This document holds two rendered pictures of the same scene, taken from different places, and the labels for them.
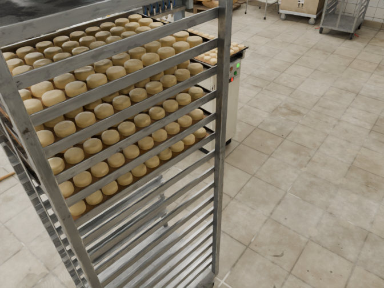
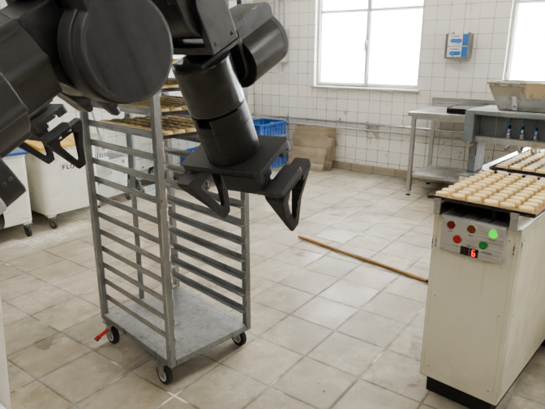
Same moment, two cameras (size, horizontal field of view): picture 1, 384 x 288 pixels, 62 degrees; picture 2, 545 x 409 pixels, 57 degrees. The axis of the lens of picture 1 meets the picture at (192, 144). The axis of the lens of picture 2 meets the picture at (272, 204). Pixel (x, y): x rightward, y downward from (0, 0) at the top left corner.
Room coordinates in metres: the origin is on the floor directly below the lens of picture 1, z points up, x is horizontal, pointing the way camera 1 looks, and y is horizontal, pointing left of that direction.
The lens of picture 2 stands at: (1.29, -2.08, 1.45)
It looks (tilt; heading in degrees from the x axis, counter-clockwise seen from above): 17 degrees down; 87
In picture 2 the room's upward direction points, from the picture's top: straight up
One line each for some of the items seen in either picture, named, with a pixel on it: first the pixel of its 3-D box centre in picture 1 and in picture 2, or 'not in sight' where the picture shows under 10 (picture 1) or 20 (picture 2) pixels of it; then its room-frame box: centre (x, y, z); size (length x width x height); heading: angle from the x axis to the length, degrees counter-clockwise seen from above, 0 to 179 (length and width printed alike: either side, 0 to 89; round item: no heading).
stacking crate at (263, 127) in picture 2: not in sight; (260, 129); (1.47, 4.52, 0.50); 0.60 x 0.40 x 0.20; 53
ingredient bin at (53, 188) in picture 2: not in sight; (56, 177); (-0.44, 2.46, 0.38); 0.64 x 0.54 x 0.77; 138
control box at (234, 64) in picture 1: (229, 73); (472, 238); (2.15, -0.29, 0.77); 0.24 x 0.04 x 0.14; 135
